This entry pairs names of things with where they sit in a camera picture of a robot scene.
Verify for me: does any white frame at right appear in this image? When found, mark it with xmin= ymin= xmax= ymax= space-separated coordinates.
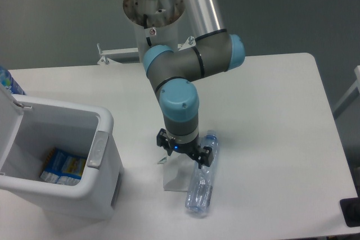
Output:
xmin=332 ymin=66 xmax=359 ymax=119

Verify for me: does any white paper bag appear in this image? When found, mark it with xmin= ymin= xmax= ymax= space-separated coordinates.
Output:
xmin=157 ymin=152 xmax=195 ymax=192

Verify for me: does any blue snack package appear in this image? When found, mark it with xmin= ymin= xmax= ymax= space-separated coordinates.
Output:
xmin=39 ymin=148 xmax=87 ymax=186

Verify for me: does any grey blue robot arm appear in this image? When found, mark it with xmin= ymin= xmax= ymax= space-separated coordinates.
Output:
xmin=123 ymin=0 xmax=245 ymax=166

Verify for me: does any blue labelled bottle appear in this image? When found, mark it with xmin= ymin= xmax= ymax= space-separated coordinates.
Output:
xmin=0 ymin=66 xmax=26 ymax=95

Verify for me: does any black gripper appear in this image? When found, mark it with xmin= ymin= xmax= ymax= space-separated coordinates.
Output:
xmin=156 ymin=128 xmax=213 ymax=169

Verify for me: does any black device at edge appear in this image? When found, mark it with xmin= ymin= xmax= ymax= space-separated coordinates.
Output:
xmin=340 ymin=197 xmax=359 ymax=228

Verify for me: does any clear crushed plastic bottle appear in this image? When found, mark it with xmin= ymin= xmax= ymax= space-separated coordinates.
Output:
xmin=185 ymin=130 xmax=220 ymax=217

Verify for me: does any white trash can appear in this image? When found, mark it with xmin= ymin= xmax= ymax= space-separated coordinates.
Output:
xmin=1 ymin=94 xmax=124 ymax=219

